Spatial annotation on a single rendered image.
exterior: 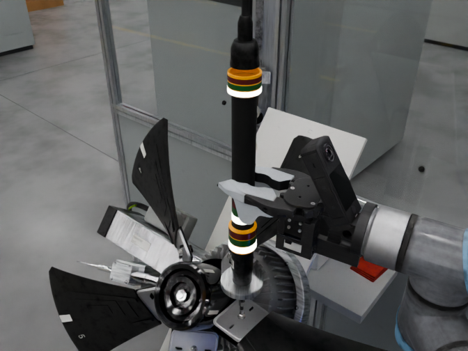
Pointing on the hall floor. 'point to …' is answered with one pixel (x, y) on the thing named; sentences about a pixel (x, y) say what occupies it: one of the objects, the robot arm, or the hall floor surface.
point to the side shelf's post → (317, 314)
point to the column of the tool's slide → (267, 38)
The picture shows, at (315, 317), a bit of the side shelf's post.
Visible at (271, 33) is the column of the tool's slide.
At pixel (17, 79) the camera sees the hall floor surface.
